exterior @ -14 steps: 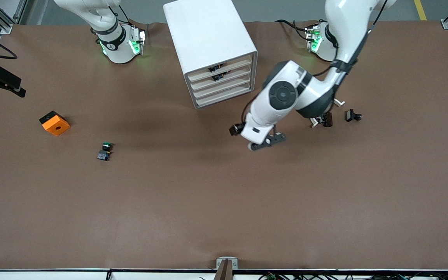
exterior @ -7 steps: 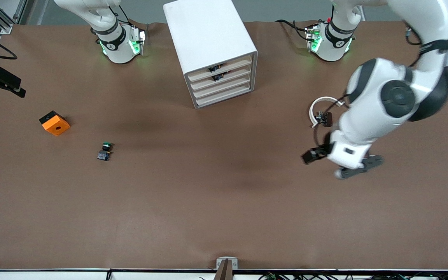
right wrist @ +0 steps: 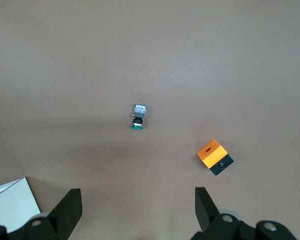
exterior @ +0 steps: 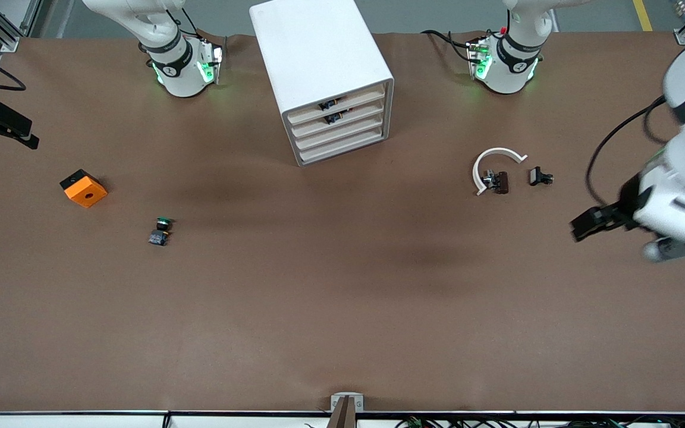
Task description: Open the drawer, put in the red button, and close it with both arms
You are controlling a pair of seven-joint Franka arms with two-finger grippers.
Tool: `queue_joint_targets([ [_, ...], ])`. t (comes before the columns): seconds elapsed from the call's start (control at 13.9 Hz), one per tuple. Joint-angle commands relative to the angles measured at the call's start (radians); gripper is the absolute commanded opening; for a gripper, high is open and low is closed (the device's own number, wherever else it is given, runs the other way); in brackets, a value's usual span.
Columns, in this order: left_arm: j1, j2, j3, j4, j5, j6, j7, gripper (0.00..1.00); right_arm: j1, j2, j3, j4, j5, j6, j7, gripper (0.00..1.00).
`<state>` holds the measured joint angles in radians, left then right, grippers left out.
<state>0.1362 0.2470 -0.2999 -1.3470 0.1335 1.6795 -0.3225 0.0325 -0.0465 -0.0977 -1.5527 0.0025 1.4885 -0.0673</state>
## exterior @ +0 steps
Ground orange box with hole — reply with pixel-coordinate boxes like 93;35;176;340
59;169;108;209

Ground brown table cover sheet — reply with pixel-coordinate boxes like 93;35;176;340
0;31;685;414

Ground black arm base cable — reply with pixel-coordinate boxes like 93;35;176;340
421;29;477;63

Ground green push button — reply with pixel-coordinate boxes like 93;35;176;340
148;217;175;247

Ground grey metal mount bracket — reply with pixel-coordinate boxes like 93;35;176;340
330;392;365;413

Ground yellow floor tape strip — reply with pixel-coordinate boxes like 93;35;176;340
633;0;653;32

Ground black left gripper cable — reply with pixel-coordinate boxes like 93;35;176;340
585;95;670;206

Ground white curved plastic arc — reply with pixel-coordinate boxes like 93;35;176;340
472;147;528;197

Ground white drawer cabinet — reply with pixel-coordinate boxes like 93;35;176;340
249;0;395;167

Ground dark brown electrical component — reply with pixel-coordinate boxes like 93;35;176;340
482;170;510;195

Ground white plastic drawer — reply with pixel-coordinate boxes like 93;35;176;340
290;98;388;138
294;111;390;152
297;124;392;166
286;85;387;124

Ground dark brown upright bar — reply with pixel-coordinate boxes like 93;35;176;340
327;396;357;428

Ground white table edge rail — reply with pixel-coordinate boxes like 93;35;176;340
0;411;685;428

